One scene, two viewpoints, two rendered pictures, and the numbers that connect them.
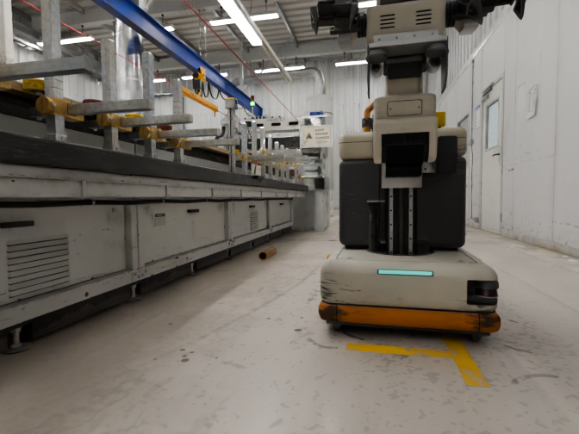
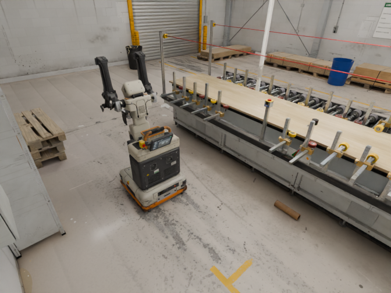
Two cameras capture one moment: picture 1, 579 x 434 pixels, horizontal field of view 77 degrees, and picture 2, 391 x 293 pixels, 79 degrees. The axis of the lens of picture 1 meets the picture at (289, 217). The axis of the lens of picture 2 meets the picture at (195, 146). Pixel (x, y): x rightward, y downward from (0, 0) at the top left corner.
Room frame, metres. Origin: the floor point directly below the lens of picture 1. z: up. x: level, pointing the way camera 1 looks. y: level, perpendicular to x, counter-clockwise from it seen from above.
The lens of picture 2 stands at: (3.38, -2.05, 2.17)
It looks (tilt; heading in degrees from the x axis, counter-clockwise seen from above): 33 degrees down; 126
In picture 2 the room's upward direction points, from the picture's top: 1 degrees clockwise
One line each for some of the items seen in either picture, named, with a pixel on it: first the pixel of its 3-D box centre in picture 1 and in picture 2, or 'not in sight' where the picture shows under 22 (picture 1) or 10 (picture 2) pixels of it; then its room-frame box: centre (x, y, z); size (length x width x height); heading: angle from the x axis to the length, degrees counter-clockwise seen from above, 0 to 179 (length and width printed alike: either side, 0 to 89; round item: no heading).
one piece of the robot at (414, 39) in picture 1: (405, 62); (134, 113); (1.31, -0.42, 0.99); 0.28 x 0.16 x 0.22; 76
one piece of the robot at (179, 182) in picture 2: not in sight; (168, 188); (1.91, -0.54, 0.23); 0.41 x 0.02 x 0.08; 76
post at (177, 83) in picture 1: (178, 127); (218, 107); (1.88, 0.56, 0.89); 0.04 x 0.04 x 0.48; 77
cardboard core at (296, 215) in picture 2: (268, 253); (287, 209); (3.13, 0.19, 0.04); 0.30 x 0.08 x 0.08; 167
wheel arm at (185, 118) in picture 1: (139, 122); (191, 104); (1.41, 0.57, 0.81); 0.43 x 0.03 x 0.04; 77
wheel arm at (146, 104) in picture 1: (90, 109); (181, 99); (1.16, 0.63, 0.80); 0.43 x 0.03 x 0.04; 77
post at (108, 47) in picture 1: (109, 104); (194, 97); (1.39, 0.67, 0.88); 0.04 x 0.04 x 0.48; 77
